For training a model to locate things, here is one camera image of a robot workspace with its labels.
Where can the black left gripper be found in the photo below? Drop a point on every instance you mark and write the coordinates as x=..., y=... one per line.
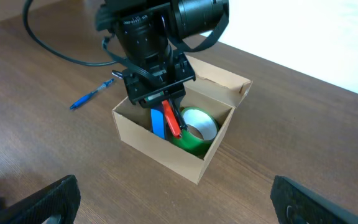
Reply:
x=166, y=81

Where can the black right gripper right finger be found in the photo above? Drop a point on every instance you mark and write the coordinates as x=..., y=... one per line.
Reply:
x=295, y=204

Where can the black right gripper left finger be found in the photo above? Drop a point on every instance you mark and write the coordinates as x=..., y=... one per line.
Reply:
x=56, y=203

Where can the blue plastic case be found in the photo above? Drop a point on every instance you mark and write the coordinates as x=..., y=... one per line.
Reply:
x=158, y=121

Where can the orange black stapler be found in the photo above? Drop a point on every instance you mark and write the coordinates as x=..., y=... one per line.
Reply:
x=174, y=118

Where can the black sharpie marker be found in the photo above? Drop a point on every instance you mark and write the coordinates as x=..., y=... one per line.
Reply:
x=117, y=74

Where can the brown cardboard box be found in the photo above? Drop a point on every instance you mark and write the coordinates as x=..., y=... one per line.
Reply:
x=215, y=91

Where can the green tape roll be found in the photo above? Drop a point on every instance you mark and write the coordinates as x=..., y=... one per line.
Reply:
x=201, y=132

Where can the blue ballpoint pen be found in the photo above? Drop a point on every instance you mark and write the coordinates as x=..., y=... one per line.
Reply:
x=84, y=99

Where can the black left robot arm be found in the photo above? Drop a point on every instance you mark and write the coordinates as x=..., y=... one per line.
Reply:
x=155, y=36

